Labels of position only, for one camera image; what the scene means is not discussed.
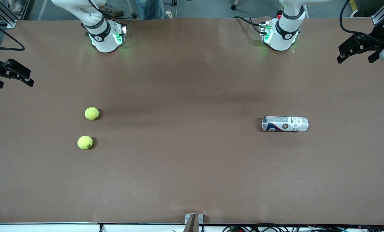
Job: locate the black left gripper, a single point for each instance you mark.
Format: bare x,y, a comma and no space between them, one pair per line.
374,39

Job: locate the plain yellow tennis ball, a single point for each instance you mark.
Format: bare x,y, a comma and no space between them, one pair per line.
91,113

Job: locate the yellow tennis ball black print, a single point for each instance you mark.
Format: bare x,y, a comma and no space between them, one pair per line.
85,142

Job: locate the clear tennis ball can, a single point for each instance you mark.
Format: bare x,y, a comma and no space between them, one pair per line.
288,124

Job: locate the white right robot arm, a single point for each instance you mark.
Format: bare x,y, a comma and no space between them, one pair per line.
103,42

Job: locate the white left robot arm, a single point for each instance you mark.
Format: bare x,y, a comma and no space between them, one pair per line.
283,38

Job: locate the metal base box green light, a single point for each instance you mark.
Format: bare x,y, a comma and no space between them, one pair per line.
265,32
119,32

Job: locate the brown shoe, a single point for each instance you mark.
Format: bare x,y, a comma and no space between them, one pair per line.
112,12

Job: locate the black chair caster wheel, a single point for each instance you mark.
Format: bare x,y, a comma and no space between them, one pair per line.
234,6

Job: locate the white table edge strip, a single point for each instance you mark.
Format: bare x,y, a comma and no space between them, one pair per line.
34,228

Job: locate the person in blue jeans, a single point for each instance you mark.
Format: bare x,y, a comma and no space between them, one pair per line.
150,8

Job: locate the brown table cover sheet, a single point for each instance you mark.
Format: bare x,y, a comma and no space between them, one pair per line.
192,167

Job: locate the metal bracket with brown post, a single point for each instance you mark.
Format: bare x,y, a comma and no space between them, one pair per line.
193,222

